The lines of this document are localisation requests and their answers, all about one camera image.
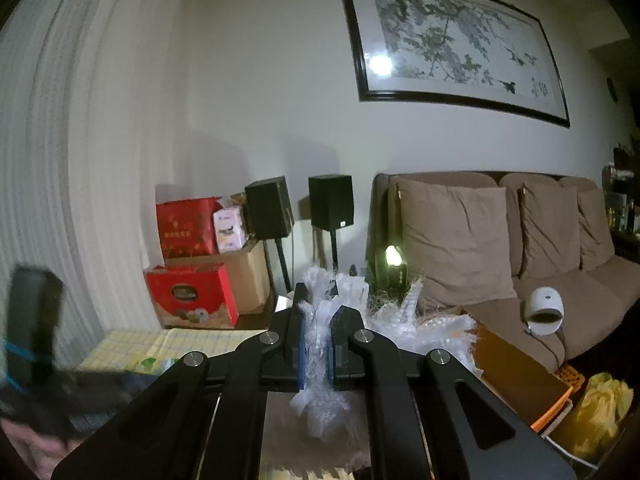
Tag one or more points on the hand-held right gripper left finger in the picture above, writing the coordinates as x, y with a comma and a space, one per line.
301, 355

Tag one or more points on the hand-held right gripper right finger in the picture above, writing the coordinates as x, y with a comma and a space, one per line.
331, 355

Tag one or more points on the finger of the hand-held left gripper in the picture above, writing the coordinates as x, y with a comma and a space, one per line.
120, 382

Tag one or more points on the white fluffy duster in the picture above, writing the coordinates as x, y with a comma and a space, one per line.
320, 410

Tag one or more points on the orange-lined cardboard box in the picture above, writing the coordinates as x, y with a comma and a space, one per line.
515, 370

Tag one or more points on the yellow checked tablecloth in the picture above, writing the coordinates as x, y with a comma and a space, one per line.
200, 342

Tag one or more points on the black speaker stand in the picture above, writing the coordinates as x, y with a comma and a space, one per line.
333, 250
281, 265

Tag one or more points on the plain brown cardboard box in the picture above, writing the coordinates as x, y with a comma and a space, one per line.
245, 275

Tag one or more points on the red chocolate gift box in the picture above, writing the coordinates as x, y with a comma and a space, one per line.
185, 295

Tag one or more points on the lit portable lantern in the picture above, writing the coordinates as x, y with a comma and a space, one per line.
392, 255

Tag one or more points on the pink white tissue pack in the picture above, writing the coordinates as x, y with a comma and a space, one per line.
229, 230

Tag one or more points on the black speaker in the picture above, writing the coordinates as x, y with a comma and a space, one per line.
330, 200
267, 207

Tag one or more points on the large brown cushion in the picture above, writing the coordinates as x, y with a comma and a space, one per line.
450, 240

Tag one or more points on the large red gift box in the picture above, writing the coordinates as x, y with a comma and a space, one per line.
185, 230

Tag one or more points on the white curtain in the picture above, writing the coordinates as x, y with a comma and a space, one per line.
75, 135

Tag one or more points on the white dome nail lamp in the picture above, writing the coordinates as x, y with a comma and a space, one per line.
542, 300

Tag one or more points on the orange plastic crate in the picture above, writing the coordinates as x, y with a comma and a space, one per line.
572, 377

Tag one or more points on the medium brown cushion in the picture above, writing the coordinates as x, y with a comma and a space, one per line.
550, 230

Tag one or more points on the brown sofa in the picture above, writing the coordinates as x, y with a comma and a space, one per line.
590, 300

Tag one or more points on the yellow plastic bag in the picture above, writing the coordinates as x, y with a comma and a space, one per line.
600, 410

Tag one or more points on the small brown cushion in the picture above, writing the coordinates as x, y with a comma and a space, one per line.
595, 230

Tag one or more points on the dark cluttered shelf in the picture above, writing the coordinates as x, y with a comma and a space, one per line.
625, 195

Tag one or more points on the framed ink painting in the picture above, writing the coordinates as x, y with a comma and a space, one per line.
450, 35

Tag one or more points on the small dark wall clock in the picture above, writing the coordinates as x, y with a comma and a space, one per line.
612, 89

